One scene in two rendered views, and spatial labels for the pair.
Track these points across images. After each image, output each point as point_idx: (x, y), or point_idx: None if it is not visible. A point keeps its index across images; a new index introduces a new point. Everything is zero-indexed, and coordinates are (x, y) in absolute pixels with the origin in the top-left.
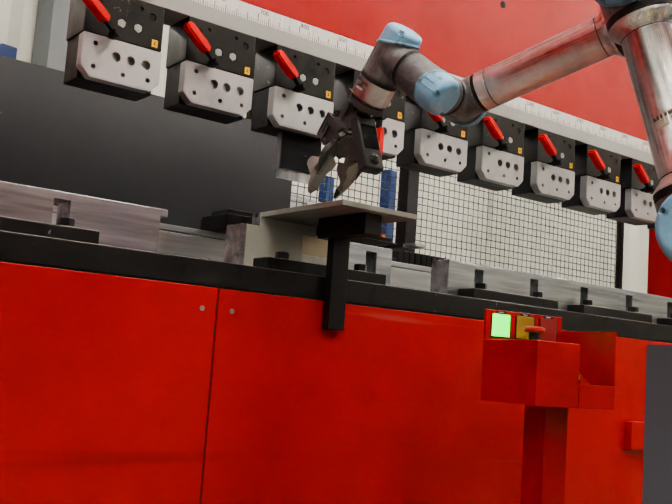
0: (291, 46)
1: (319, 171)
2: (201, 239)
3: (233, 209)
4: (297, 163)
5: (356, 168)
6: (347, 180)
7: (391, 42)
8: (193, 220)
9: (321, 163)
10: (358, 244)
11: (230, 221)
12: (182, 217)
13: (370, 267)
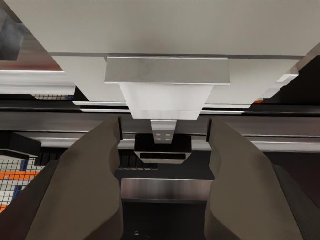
0: None
1: (269, 165)
2: (200, 131)
3: (180, 159)
4: (176, 218)
5: (54, 215)
6: (99, 153)
7: None
8: (153, 173)
9: (308, 203)
10: (34, 68)
11: (186, 144)
12: (162, 174)
13: (10, 47)
